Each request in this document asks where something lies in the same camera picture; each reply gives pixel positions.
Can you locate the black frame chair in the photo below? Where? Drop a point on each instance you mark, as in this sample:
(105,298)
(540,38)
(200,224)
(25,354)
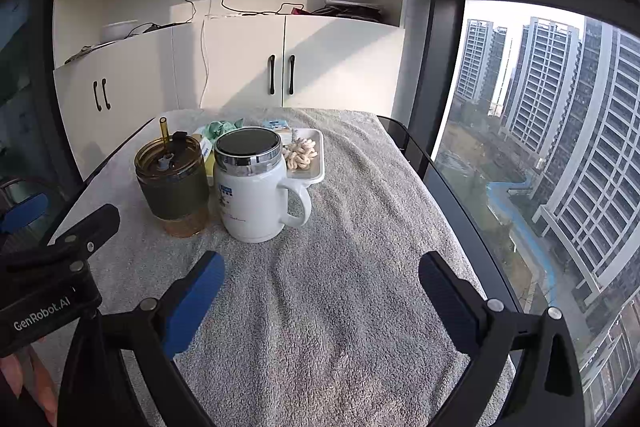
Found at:
(405,147)

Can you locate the white mug with chrome lid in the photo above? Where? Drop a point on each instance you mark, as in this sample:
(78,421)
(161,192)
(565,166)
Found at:
(250,202)

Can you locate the white cabinet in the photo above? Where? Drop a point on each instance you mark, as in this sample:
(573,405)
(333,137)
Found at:
(240,57)

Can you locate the apartment buildings outside window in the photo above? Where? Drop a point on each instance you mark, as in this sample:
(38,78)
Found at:
(575,132)

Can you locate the blue patterned tissue packet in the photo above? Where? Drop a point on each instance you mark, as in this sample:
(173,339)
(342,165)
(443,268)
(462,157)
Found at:
(276,125)

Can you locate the black window frame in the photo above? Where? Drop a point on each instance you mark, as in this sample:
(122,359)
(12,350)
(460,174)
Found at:
(440,32)

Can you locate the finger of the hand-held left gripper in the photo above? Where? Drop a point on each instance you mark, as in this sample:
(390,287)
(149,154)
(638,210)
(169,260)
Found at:
(92,227)
(25,212)

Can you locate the green scrunchie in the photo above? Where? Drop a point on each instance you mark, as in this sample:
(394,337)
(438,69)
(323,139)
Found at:
(222,131)

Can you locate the person's left hand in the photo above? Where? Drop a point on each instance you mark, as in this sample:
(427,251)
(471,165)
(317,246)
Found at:
(42,382)

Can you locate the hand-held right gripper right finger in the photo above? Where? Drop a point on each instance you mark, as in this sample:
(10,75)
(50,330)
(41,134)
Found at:
(450,302)

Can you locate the glass tumbler with green sleeve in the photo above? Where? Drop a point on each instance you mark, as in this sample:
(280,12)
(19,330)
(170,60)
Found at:
(172,192)

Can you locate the stack of papers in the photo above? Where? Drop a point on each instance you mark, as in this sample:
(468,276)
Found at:
(350,9)

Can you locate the cream knotted scrunchie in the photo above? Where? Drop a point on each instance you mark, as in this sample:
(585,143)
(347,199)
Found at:
(299,154)

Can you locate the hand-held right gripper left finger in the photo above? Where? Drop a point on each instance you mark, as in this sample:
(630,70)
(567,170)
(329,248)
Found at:
(192,302)

